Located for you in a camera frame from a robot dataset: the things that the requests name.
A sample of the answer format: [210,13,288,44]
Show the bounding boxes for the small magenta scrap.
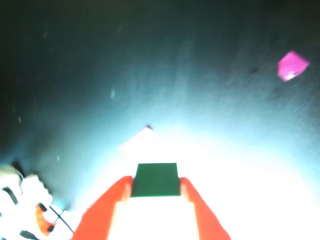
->
[276,50,311,83]

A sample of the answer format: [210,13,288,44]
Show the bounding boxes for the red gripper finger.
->
[178,176,233,240]
[70,175,134,240]

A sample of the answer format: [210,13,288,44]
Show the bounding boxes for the black textured desk mat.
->
[0,0,320,240]

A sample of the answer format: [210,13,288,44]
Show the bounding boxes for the orange table clamp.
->
[34,202,56,237]

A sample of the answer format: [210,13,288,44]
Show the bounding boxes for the green cube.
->
[130,162,181,198]

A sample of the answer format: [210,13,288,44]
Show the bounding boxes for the white numbered grid paper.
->
[109,126,201,240]

